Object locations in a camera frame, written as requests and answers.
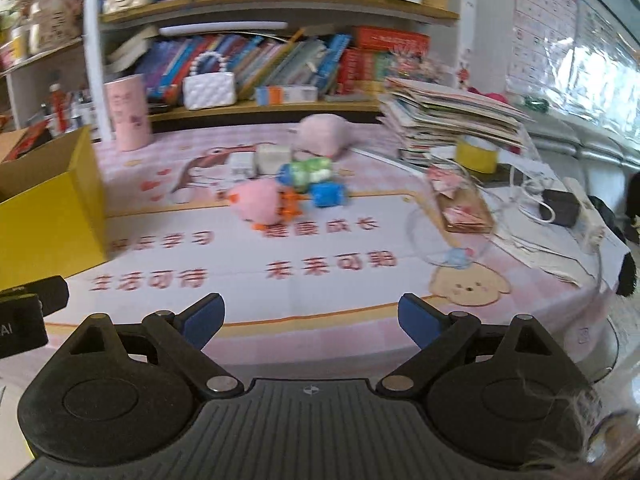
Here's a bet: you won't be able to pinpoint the white orange small box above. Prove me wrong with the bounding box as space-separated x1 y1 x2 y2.
254 84 318 106

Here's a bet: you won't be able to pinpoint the white charger block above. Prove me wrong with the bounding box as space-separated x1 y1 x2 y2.
255 144 293 176

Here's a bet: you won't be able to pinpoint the wall calendar poster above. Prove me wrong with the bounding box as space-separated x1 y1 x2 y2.
506 0 578 103

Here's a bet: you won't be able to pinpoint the white quilted mini handbag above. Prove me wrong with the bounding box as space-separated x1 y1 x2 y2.
182 51 236 110

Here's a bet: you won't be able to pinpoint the white plug adapter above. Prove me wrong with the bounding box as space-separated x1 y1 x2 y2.
227 152 257 181

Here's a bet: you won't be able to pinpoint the yellow tape roll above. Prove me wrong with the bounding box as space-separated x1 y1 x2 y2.
454 136 499 174

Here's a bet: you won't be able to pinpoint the pink plush pig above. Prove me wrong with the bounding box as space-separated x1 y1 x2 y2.
293 114 355 159

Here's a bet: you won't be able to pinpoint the red book box set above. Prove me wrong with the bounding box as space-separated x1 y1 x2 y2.
332 26 431 96

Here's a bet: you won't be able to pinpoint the pink cartoon desk mat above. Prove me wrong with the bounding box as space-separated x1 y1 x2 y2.
48 125 606 364

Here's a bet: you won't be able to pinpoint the wooden bookshelf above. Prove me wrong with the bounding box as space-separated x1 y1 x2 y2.
84 0 459 141

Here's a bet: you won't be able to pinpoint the clear jar with banknotes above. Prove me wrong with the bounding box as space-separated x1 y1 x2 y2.
405 159 500 270

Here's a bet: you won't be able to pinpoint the stack of papers and books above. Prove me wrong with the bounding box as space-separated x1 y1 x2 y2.
378 77 530 165

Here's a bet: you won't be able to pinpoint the pink round plush toy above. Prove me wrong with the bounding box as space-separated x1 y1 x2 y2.
227 178 282 228

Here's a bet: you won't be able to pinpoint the yellow cardboard box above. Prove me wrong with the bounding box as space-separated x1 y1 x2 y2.
0 128 108 288

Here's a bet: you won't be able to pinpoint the pink cylindrical pen holder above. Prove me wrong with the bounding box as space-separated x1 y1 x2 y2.
104 74 152 152

